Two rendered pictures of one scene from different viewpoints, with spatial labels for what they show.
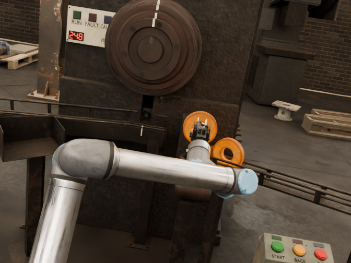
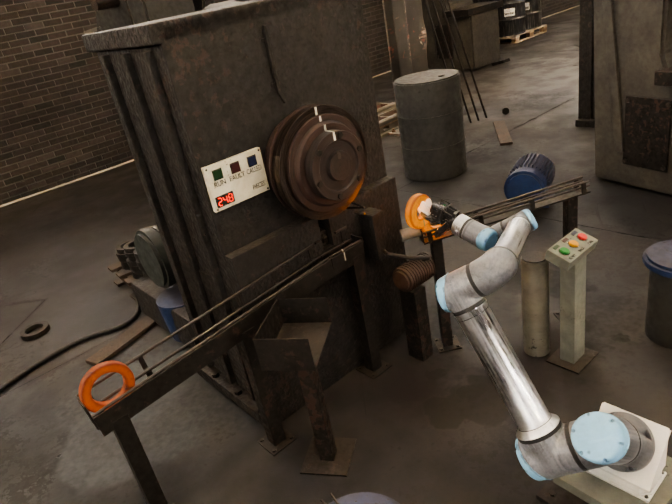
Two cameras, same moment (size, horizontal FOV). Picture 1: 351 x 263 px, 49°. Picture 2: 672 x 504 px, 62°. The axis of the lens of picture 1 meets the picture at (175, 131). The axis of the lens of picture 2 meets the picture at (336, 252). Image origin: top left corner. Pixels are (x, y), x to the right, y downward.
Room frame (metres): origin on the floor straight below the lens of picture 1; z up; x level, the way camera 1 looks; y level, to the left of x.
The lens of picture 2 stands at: (0.14, 1.58, 1.78)
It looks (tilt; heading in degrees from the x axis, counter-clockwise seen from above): 26 degrees down; 322
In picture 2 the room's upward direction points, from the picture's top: 11 degrees counter-clockwise
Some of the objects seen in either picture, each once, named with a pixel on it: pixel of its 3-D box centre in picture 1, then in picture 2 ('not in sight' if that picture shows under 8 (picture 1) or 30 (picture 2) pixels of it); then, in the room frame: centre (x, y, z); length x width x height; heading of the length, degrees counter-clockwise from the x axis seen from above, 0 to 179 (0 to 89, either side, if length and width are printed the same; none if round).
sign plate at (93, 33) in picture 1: (92, 27); (237, 179); (2.02, 0.51, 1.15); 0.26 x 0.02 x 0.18; 88
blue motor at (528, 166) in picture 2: not in sight; (531, 178); (2.25, -2.09, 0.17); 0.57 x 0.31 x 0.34; 108
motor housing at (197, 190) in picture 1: (190, 222); (420, 307); (1.76, -0.15, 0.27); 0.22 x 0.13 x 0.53; 88
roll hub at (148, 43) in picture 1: (150, 49); (336, 165); (1.80, 0.17, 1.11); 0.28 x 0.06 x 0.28; 88
